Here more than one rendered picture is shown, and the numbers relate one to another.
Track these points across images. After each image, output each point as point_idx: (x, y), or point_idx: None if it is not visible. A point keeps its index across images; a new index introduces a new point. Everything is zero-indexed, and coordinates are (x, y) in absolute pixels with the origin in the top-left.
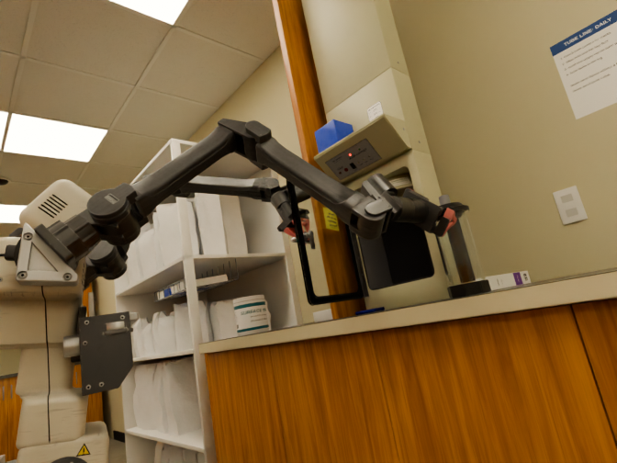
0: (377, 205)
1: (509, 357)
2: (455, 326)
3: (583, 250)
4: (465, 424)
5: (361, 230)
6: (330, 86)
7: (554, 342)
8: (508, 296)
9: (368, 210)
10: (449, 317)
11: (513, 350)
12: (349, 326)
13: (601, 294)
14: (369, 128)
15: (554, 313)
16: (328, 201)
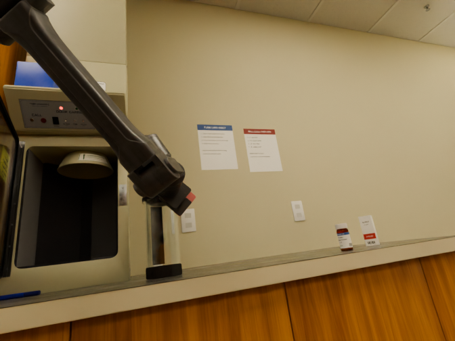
0: (174, 162)
1: (238, 333)
2: (193, 305)
3: (189, 252)
4: None
5: (148, 182)
6: None
7: (272, 313)
8: (254, 273)
9: (170, 164)
10: (199, 295)
11: (243, 325)
12: (38, 316)
13: (309, 274)
14: None
15: (273, 289)
16: (118, 133)
